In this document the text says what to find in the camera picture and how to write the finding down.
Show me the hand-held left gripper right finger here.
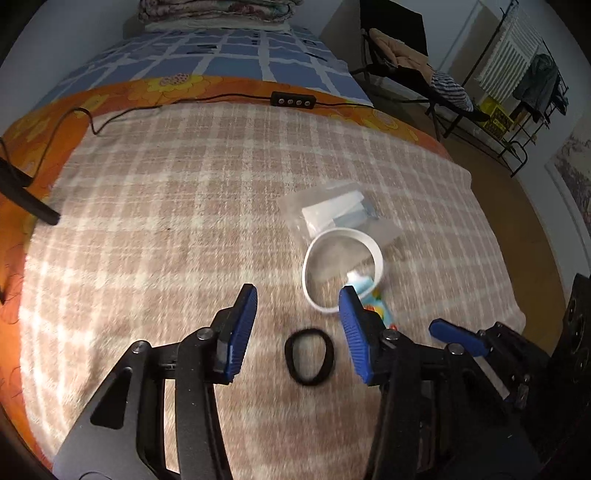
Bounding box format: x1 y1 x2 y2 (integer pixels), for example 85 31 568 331
338 285 542 480

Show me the tan coat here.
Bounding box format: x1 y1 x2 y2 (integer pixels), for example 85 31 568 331
365 28 435 71

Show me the yellow plastic crate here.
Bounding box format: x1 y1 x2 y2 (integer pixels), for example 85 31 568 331
478 95 516 137

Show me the black folding chair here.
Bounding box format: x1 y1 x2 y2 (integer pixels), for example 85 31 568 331
348 0 490 140

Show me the black metal clothes rack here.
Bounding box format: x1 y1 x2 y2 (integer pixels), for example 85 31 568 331
443 0 571 179

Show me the black speaker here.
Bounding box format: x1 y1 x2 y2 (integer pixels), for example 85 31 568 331
526 272 591 467

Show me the white fringed towel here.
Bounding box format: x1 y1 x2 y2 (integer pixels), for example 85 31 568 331
478 21 544 100

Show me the white plastic ring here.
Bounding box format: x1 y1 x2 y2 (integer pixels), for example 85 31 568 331
301 227 385 315

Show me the folded white bedding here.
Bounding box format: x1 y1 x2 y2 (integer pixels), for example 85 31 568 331
145 18 296 34

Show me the black inline cable controller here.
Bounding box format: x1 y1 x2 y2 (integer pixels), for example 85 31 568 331
270 91 316 110

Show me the wall poster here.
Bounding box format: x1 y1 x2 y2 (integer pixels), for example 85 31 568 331
545 124 591 232

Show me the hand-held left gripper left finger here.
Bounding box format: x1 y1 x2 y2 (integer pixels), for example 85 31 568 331
53 283 258 480

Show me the striped garment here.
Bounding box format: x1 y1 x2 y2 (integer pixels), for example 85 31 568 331
427 69 474 112

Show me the black rubber ring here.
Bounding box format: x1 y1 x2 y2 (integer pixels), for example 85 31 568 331
284 329 335 387

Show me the black tripod leg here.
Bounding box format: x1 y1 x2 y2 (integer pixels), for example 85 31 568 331
0 157 61 226

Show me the colourful small tube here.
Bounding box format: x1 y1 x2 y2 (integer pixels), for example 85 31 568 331
346 271 396 331

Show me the clear plastic bag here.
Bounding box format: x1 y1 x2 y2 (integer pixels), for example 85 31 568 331
277 182 404 252

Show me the beige plaid blanket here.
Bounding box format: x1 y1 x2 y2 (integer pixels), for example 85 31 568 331
18 99 527 480

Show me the blue checked bed sheet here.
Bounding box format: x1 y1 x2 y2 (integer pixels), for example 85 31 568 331
44 21 373 105

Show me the black power cable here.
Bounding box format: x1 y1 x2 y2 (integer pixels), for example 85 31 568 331
0 93 376 186

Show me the folded floral quilt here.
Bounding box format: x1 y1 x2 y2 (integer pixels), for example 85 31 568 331
139 0 305 24

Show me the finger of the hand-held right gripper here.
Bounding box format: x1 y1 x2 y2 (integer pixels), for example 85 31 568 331
428 318 487 357

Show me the orange floral sheet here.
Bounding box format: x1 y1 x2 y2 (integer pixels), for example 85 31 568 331
0 74 459 472

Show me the dark hanging jacket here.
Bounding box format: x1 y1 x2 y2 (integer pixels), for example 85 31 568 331
512 53 562 123

